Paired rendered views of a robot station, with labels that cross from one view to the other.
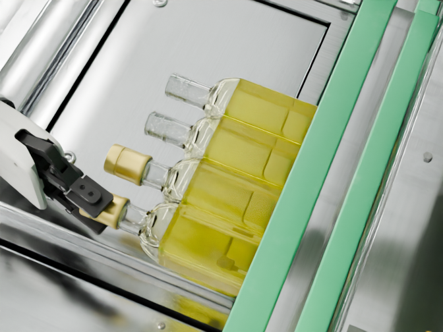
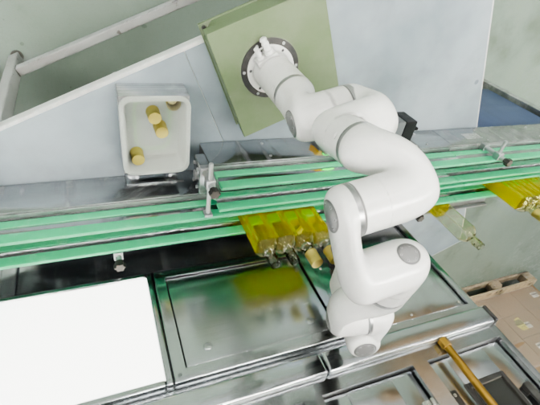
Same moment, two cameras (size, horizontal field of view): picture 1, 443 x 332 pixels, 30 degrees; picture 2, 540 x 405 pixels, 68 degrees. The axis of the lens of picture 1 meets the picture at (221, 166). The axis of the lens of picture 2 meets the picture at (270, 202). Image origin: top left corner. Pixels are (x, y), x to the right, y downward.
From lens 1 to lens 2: 123 cm
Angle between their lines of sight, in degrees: 75
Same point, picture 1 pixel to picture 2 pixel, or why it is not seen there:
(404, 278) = (304, 150)
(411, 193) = (284, 155)
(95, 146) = (296, 316)
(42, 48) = (277, 372)
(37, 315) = not seen: hidden behind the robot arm
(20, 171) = not seen: hidden behind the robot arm
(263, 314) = (337, 171)
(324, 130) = (282, 178)
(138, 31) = (232, 341)
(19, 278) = not seen: hidden behind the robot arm
